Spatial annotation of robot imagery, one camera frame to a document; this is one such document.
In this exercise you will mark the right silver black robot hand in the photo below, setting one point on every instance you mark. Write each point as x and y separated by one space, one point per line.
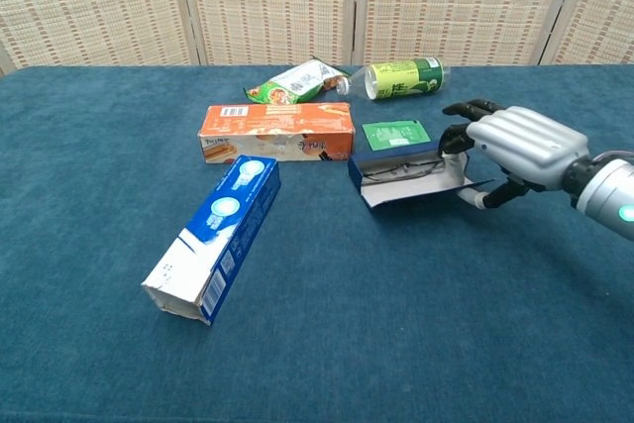
530 145

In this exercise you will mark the blue cardboard box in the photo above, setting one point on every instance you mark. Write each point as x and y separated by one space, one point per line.
411 190

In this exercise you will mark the wire-frame eyeglasses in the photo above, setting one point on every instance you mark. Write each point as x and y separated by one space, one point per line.
381 174

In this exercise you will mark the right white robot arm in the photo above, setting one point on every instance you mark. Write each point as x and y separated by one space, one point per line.
609 185

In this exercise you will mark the orange cracker box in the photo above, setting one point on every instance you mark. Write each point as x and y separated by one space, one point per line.
277 121

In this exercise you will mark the blue white toothpaste box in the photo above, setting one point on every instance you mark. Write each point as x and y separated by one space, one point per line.
233 215

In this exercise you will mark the green sachet packet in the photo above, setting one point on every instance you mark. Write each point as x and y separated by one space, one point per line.
391 133

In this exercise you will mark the woven bamboo screen panel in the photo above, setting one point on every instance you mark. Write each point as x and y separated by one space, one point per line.
604 22
89 7
4 64
272 2
460 2

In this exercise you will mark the plastic bottle green label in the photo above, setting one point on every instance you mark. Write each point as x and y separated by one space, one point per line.
401 78

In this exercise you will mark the green white snack bag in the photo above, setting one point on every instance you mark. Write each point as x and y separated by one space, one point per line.
292 83

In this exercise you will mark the teal table cloth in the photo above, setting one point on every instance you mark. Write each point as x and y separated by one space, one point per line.
99 195

